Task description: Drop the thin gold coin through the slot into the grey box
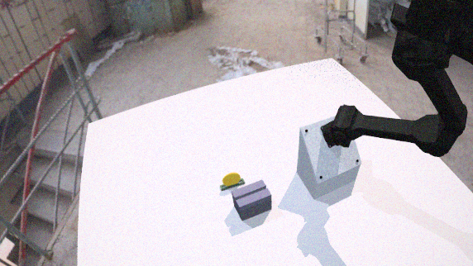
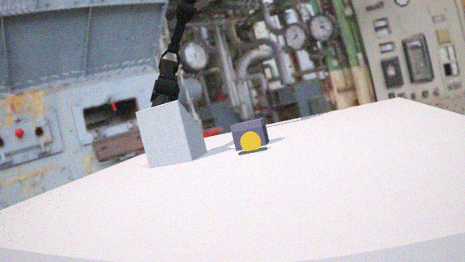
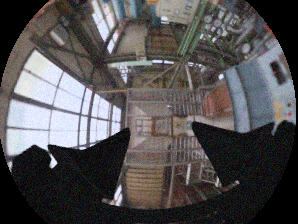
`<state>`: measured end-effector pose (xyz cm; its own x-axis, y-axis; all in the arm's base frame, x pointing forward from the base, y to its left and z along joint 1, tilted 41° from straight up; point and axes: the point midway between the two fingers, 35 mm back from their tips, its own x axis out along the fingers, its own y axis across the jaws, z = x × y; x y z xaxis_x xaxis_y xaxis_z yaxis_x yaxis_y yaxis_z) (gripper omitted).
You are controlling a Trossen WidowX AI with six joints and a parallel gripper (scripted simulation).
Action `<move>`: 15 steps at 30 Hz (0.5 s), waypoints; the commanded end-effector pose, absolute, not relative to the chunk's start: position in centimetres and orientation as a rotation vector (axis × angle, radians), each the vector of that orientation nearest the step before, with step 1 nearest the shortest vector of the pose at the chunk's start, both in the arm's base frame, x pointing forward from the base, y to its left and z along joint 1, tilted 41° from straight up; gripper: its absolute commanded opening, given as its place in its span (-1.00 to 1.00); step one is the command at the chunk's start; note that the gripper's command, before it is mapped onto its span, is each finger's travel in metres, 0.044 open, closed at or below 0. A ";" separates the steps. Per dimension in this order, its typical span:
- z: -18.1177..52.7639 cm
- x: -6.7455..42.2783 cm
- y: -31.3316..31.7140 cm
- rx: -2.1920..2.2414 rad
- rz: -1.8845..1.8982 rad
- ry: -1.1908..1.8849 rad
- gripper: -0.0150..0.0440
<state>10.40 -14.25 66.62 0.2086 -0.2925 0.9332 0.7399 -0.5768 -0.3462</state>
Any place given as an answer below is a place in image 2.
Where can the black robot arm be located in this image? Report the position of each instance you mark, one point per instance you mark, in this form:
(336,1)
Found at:
(166,88)

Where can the gold coin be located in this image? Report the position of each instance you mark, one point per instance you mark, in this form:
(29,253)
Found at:
(250,141)

